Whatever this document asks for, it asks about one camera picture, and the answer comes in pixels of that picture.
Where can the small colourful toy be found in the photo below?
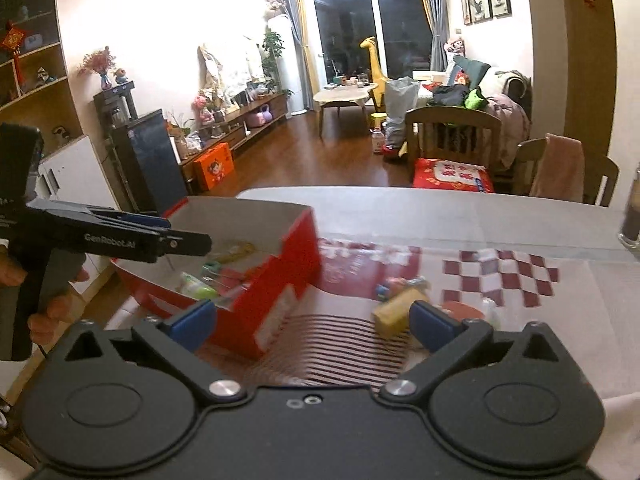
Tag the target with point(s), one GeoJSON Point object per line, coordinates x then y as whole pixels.
{"type": "Point", "coordinates": [400, 284]}

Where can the white standing air conditioner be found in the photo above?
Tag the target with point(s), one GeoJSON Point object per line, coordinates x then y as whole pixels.
{"type": "Point", "coordinates": [290, 65]}

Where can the yellow stool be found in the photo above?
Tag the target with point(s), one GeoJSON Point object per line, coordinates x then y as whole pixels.
{"type": "Point", "coordinates": [378, 121]}

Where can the green cloth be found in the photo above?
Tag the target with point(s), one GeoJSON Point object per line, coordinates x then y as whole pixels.
{"type": "Point", "coordinates": [475, 98]}

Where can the pink plush toy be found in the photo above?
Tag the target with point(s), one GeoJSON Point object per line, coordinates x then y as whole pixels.
{"type": "Point", "coordinates": [202, 110]}

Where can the pink doll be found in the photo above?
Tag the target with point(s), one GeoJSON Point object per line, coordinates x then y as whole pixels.
{"type": "Point", "coordinates": [454, 46]}

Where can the wooden shelf cabinet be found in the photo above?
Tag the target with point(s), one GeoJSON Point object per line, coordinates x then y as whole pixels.
{"type": "Point", "coordinates": [65, 170]}

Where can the pink handbag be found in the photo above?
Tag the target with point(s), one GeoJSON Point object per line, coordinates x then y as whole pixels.
{"type": "Point", "coordinates": [260, 117]}

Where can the grey pink jacket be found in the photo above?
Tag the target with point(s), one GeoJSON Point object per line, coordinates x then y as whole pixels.
{"type": "Point", "coordinates": [507, 127]}

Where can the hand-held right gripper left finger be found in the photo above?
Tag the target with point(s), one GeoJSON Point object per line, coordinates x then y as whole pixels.
{"type": "Point", "coordinates": [192, 322]}

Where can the dark clothing pile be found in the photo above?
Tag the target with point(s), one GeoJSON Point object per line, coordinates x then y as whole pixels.
{"type": "Point", "coordinates": [447, 94]}

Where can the cream round container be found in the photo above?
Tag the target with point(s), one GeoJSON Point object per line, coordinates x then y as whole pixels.
{"type": "Point", "coordinates": [235, 252]}

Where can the red knot ornament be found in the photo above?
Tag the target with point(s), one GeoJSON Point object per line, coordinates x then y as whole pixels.
{"type": "Point", "coordinates": [14, 42]}

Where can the glass jar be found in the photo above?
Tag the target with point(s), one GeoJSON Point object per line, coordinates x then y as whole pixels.
{"type": "Point", "coordinates": [631, 210]}

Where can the white plastic bag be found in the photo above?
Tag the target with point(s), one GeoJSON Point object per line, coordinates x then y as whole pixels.
{"type": "Point", "coordinates": [401, 107]}

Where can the wooden door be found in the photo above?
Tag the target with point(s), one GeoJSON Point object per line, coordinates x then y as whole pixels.
{"type": "Point", "coordinates": [575, 70]}

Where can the red printed packet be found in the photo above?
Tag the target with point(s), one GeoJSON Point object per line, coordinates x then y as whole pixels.
{"type": "Point", "coordinates": [452, 175]}

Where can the pink towel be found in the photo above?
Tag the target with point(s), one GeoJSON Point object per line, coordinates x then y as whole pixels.
{"type": "Point", "coordinates": [557, 167]}

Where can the orange gift box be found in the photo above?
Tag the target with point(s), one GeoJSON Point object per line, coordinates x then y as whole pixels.
{"type": "Point", "coordinates": [214, 167]}

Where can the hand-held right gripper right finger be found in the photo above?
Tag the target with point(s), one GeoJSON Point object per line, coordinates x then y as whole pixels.
{"type": "Point", "coordinates": [432, 325]}

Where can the wooden chair with towel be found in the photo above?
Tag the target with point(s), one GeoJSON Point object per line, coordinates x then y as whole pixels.
{"type": "Point", "coordinates": [602, 180]}

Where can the small yellow box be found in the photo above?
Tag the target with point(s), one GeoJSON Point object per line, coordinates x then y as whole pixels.
{"type": "Point", "coordinates": [397, 312]}

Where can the printed table mat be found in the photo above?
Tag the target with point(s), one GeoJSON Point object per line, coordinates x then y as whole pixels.
{"type": "Point", "coordinates": [525, 310]}

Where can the vase with pink flowers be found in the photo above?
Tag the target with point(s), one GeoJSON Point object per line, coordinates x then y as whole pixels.
{"type": "Point", "coordinates": [99, 65]}

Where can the pink flower bunch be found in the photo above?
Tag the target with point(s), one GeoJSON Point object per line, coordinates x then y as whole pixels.
{"type": "Point", "coordinates": [276, 4]}

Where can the small pink bottle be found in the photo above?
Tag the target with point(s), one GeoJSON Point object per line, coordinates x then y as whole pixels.
{"type": "Point", "coordinates": [240, 277]}

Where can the yellow giraffe toy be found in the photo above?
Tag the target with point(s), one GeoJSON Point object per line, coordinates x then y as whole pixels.
{"type": "Point", "coordinates": [374, 70]}

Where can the glass sliding door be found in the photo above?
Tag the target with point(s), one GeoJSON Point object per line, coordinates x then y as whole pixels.
{"type": "Point", "coordinates": [370, 35]}

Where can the clear plastic bottle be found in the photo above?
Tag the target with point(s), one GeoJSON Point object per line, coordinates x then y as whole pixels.
{"type": "Point", "coordinates": [490, 312]}

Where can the red cardboard box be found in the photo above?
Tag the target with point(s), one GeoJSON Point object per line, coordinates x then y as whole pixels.
{"type": "Point", "coordinates": [280, 285]}

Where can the grey and yellow curtain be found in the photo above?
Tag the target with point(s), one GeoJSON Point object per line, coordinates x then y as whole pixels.
{"type": "Point", "coordinates": [297, 45]}

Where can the wooden tv cabinet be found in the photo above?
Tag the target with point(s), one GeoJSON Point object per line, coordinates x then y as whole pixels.
{"type": "Point", "coordinates": [235, 127]}

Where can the person's left hand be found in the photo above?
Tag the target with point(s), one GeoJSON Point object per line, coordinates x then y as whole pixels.
{"type": "Point", "coordinates": [50, 317]}

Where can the hanging light clothes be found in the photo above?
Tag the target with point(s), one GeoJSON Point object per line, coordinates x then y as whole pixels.
{"type": "Point", "coordinates": [230, 67]}

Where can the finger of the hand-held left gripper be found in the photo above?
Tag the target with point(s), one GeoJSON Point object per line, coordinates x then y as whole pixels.
{"type": "Point", "coordinates": [140, 220]}
{"type": "Point", "coordinates": [186, 245]}

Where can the large plastic bottle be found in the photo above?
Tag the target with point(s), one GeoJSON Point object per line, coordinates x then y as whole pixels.
{"type": "Point", "coordinates": [378, 142]}

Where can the green potted plant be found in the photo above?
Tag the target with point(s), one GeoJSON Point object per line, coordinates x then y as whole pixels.
{"type": "Point", "coordinates": [272, 52]}

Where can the sofa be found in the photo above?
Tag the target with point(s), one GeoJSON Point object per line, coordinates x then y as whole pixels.
{"type": "Point", "coordinates": [500, 77]}

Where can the wooden coffee table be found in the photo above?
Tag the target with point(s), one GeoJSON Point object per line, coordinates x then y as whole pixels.
{"type": "Point", "coordinates": [345, 94]}

